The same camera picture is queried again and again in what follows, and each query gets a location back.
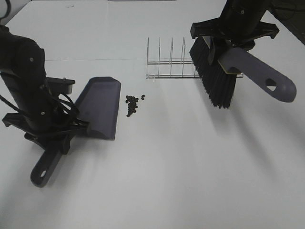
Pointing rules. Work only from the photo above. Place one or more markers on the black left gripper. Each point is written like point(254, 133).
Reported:
point(61, 122)

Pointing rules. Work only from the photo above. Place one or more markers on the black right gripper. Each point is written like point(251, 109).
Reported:
point(238, 25)

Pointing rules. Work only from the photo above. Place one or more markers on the grey hand brush black bristles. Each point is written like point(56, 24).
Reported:
point(220, 78)

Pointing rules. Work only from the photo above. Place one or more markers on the grey plastic dustpan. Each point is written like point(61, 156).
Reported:
point(98, 104)

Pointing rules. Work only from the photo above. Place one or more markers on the pile of coffee beans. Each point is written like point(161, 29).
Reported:
point(131, 101)

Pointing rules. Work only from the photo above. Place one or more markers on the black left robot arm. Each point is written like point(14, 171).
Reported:
point(43, 108)

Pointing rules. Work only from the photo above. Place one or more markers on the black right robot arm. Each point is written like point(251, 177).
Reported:
point(223, 45)

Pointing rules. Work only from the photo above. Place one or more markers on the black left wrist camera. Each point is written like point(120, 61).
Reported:
point(60, 85)

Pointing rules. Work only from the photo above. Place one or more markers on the chrome wire dish rack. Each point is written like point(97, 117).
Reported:
point(169, 61)

